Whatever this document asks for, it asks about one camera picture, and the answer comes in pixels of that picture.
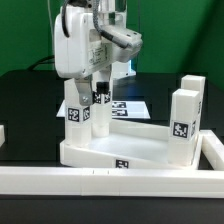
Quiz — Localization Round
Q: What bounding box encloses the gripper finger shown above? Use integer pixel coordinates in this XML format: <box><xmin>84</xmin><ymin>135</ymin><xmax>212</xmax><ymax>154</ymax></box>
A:
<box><xmin>96</xmin><ymin>66</ymin><xmax>111</xmax><ymax>94</ymax></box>
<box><xmin>75</xmin><ymin>77</ymin><xmax>93</xmax><ymax>106</ymax></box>

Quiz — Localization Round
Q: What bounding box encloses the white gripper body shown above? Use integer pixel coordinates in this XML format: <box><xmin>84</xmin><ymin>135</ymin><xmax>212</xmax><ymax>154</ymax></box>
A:
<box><xmin>53</xmin><ymin>6</ymin><xmax>114</xmax><ymax>81</ymax></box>

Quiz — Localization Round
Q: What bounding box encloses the white desk top panel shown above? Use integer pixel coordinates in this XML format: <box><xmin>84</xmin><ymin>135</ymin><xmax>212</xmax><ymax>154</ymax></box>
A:
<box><xmin>60</xmin><ymin>120</ymin><xmax>202</xmax><ymax>170</ymax></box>

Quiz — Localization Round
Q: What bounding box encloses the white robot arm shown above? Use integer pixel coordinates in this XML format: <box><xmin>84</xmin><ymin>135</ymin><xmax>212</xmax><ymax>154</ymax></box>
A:
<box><xmin>54</xmin><ymin>0</ymin><xmax>142</xmax><ymax>106</ymax></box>

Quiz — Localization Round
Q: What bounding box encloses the sheet with four tags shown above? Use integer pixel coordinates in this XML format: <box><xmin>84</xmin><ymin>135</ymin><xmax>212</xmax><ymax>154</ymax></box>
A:
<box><xmin>55</xmin><ymin>99</ymin><xmax>152</xmax><ymax>120</ymax></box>

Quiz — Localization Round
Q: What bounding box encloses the white U-shaped obstacle fence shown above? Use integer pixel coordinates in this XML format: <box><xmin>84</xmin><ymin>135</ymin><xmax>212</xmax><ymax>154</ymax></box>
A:
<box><xmin>0</xmin><ymin>125</ymin><xmax>224</xmax><ymax>199</ymax></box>

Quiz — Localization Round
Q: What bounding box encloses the black cable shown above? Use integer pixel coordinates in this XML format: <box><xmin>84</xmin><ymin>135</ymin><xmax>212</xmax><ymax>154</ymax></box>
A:
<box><xmin>27</xmin><ymin>54</ymin><xmax>56</xmax><ymax>72</ymax></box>

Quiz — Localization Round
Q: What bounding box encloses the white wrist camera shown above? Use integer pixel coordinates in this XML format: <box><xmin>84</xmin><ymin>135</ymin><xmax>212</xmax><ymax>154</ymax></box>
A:
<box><xmin>102</xmin><ymin>25</ymin><xmax>143</xmax><ymax>63</ymax></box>

